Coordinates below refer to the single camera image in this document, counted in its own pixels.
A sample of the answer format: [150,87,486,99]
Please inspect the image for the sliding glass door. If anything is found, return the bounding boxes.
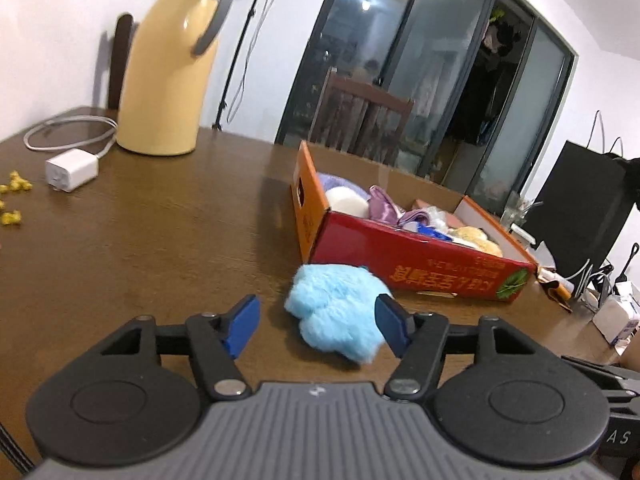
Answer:
[275,0,576,221]

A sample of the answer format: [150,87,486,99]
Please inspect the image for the looped white cable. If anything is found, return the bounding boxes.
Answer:
[570,259,614,302]

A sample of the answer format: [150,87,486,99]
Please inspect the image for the red cardboard box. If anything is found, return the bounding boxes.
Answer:
[290,140,541,306]

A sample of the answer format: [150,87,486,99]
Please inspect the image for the blue fluffy pouf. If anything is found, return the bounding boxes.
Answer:
[283,262,396,365]

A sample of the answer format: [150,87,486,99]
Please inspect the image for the clear drinking glass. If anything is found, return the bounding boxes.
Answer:
[501,191,531,231]

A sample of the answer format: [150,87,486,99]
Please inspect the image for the black paper bag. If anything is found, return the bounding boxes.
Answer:
[520,110,636,281]

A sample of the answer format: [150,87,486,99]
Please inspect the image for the white tissue pack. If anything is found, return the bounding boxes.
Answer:
[592,280,640,346]

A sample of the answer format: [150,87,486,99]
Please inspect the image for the yellow and white plush bear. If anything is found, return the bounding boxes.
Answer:
[447,225,504,259]

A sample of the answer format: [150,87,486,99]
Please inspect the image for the purple satin scrunchie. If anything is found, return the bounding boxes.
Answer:
[369,185,406,225]

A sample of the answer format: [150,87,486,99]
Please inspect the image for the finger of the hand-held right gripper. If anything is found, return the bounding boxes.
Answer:
[562,356,640,401]

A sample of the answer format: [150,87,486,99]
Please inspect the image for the purple fluffy scrunchie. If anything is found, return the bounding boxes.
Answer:
[316,172,371,199]

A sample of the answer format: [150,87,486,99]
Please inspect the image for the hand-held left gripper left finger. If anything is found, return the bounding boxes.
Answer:
[102,294,262,402]

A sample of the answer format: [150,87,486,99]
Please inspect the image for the studio light on stand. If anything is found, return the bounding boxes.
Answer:
[212,0,321,132]

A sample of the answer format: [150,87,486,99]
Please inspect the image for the yellow thermos jug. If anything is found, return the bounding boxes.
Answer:
[116,0,239,157]

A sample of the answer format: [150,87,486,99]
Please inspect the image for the white round sponge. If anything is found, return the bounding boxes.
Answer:
[325,187,370,217]

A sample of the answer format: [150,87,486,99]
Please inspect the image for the dark wooden chair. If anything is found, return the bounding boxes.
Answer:
[106,12,136,111]

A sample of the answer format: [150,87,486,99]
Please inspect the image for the hanging clothes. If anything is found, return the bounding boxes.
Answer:
[480,7,524,56]

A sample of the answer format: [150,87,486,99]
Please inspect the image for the white charger block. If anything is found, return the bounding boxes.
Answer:
[45,152,100,194]

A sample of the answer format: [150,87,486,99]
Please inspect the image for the slatted wooden chair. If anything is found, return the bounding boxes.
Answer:
[307,67,416,166]

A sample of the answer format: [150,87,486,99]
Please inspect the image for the small white milk carton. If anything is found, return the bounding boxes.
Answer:
[510,225,539,249]

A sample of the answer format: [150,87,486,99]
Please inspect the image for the orange wrapper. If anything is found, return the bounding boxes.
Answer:
[537,267,576,314]

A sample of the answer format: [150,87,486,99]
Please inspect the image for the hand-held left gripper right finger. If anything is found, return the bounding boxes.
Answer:
[375,294,534,402]

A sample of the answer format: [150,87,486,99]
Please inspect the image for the black garment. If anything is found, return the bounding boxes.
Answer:
[620,157,640,211]

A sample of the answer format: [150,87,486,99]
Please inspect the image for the yellow flower bits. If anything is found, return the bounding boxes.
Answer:
[0,170,35,229]

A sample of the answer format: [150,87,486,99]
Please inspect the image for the white charger cable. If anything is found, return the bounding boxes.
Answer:
[23,116,119,162]

